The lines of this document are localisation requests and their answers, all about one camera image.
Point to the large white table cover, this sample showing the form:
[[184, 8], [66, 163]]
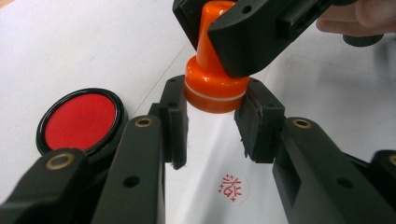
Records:
[[93, 46]]

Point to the round red ink pad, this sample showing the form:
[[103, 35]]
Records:
[[79, 121]]

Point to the orange stamp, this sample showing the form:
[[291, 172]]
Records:
[[214, 84]]

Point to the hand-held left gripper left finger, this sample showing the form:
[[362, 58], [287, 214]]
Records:
[[174, 124]]

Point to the white paper sheet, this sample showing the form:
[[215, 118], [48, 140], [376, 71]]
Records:
[[202, 174]]

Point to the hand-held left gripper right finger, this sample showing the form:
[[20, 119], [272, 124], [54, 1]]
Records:
[[258, 127]]

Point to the wooden table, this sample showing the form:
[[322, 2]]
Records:
[[4, 2]]

